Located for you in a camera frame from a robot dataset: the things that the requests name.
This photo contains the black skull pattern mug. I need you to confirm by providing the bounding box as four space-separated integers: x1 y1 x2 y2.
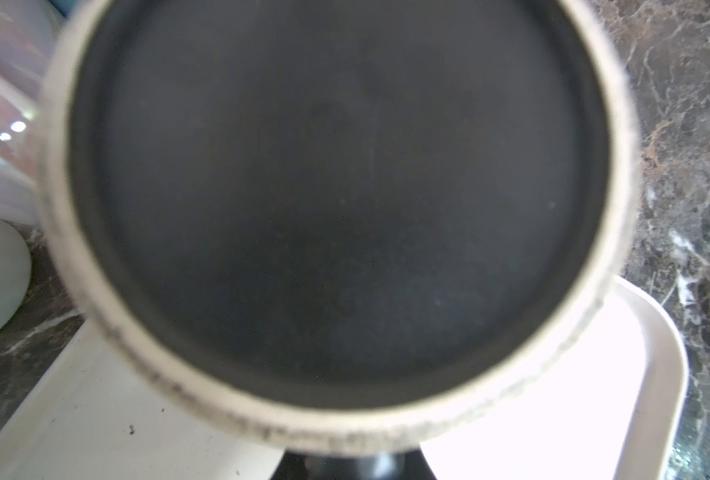
37 1 638 479

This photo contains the pink mug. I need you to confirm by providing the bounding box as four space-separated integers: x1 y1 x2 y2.
0 1 64 225

